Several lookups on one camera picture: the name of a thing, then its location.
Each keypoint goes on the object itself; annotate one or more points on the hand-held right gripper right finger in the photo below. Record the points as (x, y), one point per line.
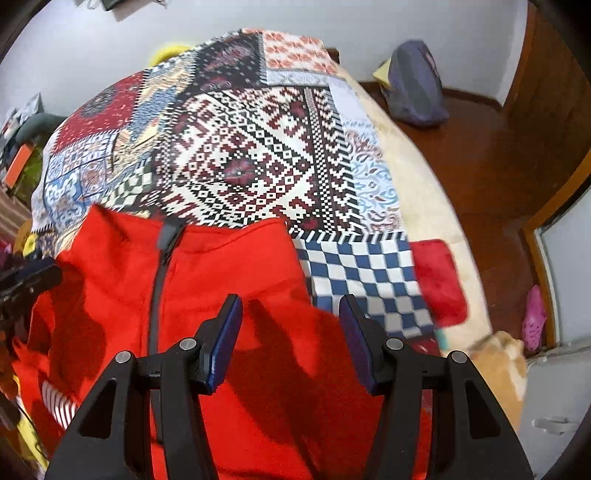
(358, 341)

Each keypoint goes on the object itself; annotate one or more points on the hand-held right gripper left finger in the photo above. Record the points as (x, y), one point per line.
(226, 341)

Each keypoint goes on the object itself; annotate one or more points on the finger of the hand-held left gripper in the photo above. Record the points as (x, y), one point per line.
(14, 318)
(32, 279)

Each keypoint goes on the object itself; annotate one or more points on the red zip jacket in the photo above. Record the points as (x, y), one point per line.
(231, 258)

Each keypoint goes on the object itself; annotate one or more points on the red white striped cloth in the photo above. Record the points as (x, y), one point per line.
(60, 404)

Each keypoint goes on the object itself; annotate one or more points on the green patterned box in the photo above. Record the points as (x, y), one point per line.
(32, 180)

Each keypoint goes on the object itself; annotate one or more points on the orange box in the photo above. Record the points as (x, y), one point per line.
(16, 166)

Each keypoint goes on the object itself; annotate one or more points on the yellow cloth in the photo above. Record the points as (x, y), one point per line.
(32, 434)

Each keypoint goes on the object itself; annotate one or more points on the tan and white cloth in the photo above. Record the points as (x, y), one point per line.
(501, 369)

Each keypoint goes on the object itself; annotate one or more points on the dark grey cushion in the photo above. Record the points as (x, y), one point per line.
(39, 127)

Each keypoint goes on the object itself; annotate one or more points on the pile of mixed clutter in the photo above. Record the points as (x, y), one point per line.
(21, 113)

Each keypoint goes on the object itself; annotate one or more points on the cream bed sheet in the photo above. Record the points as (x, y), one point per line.
(415, 184)

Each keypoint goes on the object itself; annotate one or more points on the pink shoe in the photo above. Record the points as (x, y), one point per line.
(533, 318)

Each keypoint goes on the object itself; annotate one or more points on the patchwork printed blanket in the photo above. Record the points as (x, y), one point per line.
(258, 152)

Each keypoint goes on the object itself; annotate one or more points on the grey backpack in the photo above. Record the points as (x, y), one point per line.
(415, 87)

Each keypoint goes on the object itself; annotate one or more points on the yellow paper bag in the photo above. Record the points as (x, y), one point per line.
(382, 76)

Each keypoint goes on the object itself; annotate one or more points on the wooden door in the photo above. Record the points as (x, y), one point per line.
(554, 115)

